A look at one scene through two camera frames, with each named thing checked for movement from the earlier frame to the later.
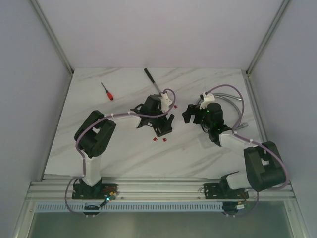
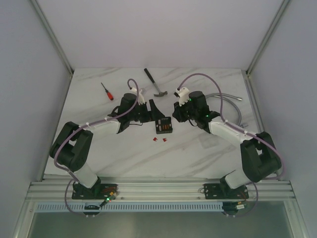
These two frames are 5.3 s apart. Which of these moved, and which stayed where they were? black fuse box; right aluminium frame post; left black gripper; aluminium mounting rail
Moved: left black gripper
Stayed: aluminium mounting rail; right aluminium frame post; black fuse box
